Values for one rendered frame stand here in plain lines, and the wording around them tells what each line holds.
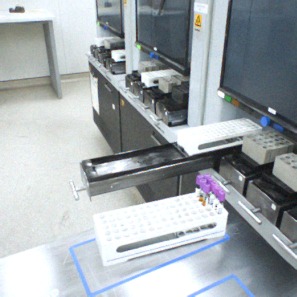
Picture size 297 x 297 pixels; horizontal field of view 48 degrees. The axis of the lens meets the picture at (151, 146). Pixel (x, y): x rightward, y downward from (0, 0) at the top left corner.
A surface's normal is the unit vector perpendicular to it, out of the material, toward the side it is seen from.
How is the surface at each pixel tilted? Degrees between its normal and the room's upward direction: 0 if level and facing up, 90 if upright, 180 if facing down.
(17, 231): 0
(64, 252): 0
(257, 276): 0
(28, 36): 90
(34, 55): 90
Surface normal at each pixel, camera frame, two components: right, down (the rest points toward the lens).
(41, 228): 0.00, -0.88
